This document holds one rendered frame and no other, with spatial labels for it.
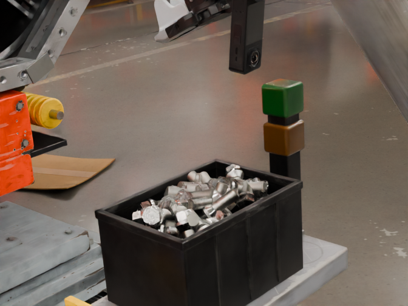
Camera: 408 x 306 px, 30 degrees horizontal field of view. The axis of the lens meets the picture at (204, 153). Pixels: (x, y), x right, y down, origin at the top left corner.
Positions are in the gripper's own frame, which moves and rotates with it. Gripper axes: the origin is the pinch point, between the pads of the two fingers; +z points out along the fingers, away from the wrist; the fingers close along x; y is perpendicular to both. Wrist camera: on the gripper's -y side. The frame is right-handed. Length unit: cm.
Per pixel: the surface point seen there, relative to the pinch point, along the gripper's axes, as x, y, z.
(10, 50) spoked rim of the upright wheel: -6.7, 13.2, 42.6
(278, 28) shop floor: -321, 15, 195
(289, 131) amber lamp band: 5.7, -18.0, -18.1
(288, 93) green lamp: 5.7, -13.6, -20.2
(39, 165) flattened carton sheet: -78, -7, 147
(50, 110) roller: -7.7, 0.0, 40.1
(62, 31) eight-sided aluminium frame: -12.8, 12.2, 33.8
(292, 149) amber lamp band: 5.2, -20.4, -17.0
